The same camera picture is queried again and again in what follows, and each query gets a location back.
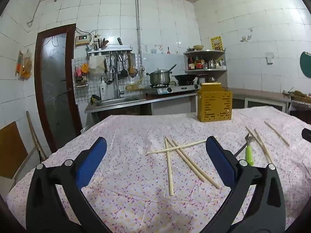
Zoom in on white corner shelf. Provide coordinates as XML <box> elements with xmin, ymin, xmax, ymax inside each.
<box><xmin>183</xmin><ymin>50</ymin><xmax>227</xmax><ymax>72</ymax></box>

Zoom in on long side counter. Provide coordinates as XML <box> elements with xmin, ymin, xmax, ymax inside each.
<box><xmin>222</xmin><ymin>87</ymin><xmax>292</xmax><ymax>113</ymax></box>

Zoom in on white vertical wall pipe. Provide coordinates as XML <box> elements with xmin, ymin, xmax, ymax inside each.
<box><xmin>135</xmin><ymin>0</ymin><xmax>143</xmax><ymax>71</ymax></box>

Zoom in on hanging plastic bags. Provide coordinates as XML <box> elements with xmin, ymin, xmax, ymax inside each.
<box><xmin>16</xmin><ymin>50</ymin><xmax>33</xmax><ymax>80</ymax></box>

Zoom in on steel cooking pot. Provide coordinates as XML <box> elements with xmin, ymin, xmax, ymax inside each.
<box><xmin>146</xmin><ymin>64</ymin><xmax>177</xmax><ymax>86</ymax></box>

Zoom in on wall basket with colourful items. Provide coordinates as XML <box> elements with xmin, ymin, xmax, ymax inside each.
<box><xmin>74</xmin><ymin>63</ymin><xmax>89</xmax><ymax>88</ymax></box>

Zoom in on brown wooden board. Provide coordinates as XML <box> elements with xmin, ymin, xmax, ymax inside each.
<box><xmin>0</xmin><ymin>121</ymin><xmax>28</xmax><ymax>180</ymax></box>

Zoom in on black wok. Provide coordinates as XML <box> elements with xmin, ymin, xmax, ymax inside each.
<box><xmin>172</xmin><ymin>74</ymin><xmax>197</xmax><ymax>83</ymax></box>

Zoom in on white hanging bag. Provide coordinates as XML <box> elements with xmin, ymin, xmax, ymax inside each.
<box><xmin>89</xmin><ymin>56</ymin><xmax>106</xmax><ymax>75</ymax></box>

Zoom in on steel kitchen sink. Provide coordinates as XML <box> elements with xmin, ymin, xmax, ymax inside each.
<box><xmin>93</xmin><ymin>97</ymin><xmax>146</xmax><ymax>107</ymax></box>

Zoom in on grey kitchen counter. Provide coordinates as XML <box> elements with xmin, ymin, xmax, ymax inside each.
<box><xmin>85</xmin><ymin>90</ymin><xmax>198</xmax><ymax>114</ymax></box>

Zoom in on dark wooden glass door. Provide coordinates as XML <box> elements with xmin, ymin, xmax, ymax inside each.
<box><xmin>34</xmin><ymin>24</ymin><xmax>83</xmax><ymax>152</ymax></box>

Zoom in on leaning wooden stick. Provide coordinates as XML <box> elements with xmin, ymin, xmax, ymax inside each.
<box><xmin>26</xmin><ymin>112</ymin><xmax>48</xmax><ymax>161</ymax></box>

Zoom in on green round wall hanging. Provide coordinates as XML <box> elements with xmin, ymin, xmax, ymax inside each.
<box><xmin>300</xmin><ymin>51</ymin><xmax>311</xmax><ymax>78</ymax></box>

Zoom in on straw brush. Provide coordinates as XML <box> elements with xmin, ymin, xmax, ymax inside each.
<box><xmin>282</xmin><ymin>87</ymin><xmax>311</xmax><ymax>100</ymax></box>

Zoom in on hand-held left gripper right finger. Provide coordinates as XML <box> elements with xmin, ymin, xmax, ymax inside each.
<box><xmin>202</xmin><ymin>136</ymin><xmax>286</xmax><ymax>233</ymax></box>

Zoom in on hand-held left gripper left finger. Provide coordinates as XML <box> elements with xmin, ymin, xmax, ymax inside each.
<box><xmin>25</xmin><ymin>136</ymin><xmax>114</xmax><ymax>233</ymax></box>

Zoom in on metal sink faucet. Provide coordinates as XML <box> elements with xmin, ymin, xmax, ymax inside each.
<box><xmin>110</xmin><ymin>65</ymin><xmax>124</xmax><ymax>99</ymax></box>

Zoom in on yellow wall poster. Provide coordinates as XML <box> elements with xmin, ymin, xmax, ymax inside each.
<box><xmin>210</xmin><ymin>36</ymin><xmax>223</xmax><ymax>51</ymax></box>

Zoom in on beige wall control box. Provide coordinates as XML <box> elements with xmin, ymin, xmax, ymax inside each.
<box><xmin>75</xmin><ymin>35</ymin><xmax>92</xmax><ymax>46</ymax></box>

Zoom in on dark-handled metal utensil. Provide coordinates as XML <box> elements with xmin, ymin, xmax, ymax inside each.
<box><xmin>234</xmin><ymin>139</ymin><xmax>249</xmax><ymax>156</ymax></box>

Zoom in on pale wooden chopstick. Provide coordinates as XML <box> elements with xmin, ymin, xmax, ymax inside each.
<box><xmin>146</xmin><ymin>136</ymin><xmax>217</xmax><ymax>154</ymax></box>
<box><xmin>254</xmin><ymin>128</ymin><xmax>273</xmax><ymax>163</ymax></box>
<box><xmin>245</xmin><ymin>126</ymin><xmax>268</xmax><ymax>156</ymax></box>
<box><xmin>164</xmin><ymin>136</ymin><xmax>174</xmax><ymax>196</ymax></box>
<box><xmin>264</xmin><ymin>121</ymin><xmax>290</xmax><ymax>147</ymax></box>
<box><xmin>172</xmin><ymin>139</ymin><xmax>221</xmax><ymax>189</ymax></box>
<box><xmin>166</xmin><ymin>138</ymin><xmax>206</xmax><ymax>182</ymax></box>

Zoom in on wooden spatula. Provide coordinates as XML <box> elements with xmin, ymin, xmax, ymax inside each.
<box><xmin>128</xmin><ymin>53</ymin><xmax>137</xmax><ymax>76</ymax></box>

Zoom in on steel gas stove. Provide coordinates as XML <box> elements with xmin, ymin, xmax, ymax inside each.
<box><xmin>146</xmin><ymin>84</ymin><xmax>202</xmax><ymax>95</ymax></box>

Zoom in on pink floral tablecloth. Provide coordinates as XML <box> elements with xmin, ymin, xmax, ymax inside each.
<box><xmin>6</xmin><ymin>106</ymin><xmax>311</xmax><ymax>233</ymax></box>

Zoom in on yellow perforated utensil holder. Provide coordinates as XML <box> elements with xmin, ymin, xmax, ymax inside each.
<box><xmin>197</xmin><ymin>83</ymin><xmax>233</xmax><ymax>122</ymax></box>

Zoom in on green-handled metal fork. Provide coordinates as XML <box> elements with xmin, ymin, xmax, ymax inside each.
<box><xmin>243</xmin><ymin>133</ymin><xmax>255</xmax><ymax>167</ymax></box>

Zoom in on metal wall rack shelf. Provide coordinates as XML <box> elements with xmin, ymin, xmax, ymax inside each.
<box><xmin>87</xmin><ymin>45</ymin><xmax>134</xmax><ymax>56</ymax></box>

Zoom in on white soap bottle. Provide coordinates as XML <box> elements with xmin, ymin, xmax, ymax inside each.
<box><xmin>100</xmin><ymin>78</ymin><xmax>108</xmax><ymax>100</ymax></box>

